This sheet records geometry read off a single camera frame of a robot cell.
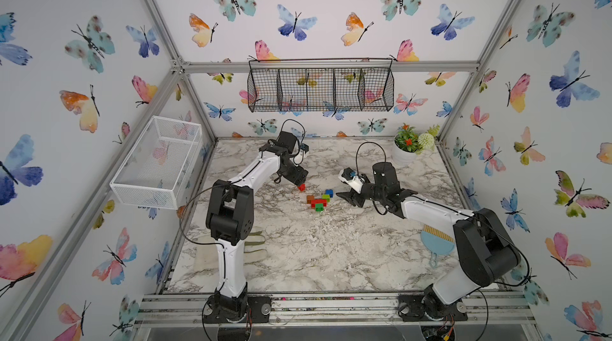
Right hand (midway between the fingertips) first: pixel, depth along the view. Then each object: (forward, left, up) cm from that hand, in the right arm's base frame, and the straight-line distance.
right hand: (344, 183), depth 87 cm
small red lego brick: (+6, +16, -13) cm, 22 cm away
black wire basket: (+37, +10, +16) cm, 42 cm away
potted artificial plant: (+21, -27, 0) cm, 34 cm away
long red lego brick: (-2, +11, -12) cm, 16 cm away
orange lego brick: (-1, +13, -11) cm, 17 cm away
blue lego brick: (+3, +5, -12) cm, 13 cm away
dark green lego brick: (-4, +9, -12) cm, 15 cm away
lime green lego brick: (+1, +6, -12) cm, 14 cm away
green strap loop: (-18, +31, -14) cm, 39 cm away
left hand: (+8, +18, -5) cm, 20 cm away
